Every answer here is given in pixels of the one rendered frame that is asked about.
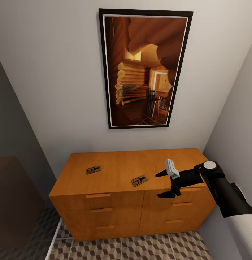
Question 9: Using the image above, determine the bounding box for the mousetrap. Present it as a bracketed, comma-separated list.
[131, 175, 148, 187]
[86, 165, 102, 175]

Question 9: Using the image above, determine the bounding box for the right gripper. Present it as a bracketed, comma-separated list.
[155, 170, 194, 198]

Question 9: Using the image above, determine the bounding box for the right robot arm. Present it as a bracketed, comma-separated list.
[155, 159, 252, 260]

